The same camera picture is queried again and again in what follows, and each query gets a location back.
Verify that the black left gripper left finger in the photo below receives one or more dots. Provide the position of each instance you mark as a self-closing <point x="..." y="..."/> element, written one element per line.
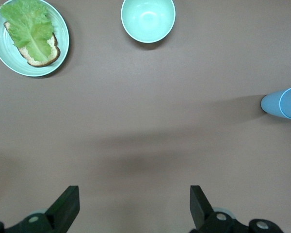
<point x="65" y="206"/>

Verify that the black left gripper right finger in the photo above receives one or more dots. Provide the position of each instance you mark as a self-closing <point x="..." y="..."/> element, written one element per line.
<point x="201" y="208"/>

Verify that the toasted bread slice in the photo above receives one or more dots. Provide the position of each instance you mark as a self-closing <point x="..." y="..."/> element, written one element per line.
<point x="54" y="51"/>

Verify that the pale green plate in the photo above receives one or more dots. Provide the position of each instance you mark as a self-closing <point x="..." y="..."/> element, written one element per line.
<point x="4" y="55"/>

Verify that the green lettuce leaf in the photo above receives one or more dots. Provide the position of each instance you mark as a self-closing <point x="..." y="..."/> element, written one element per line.
<point x="29" y="29"/>

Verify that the pale green bowl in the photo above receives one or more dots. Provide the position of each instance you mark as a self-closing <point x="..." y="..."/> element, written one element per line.
<point x="148" y="19"/>

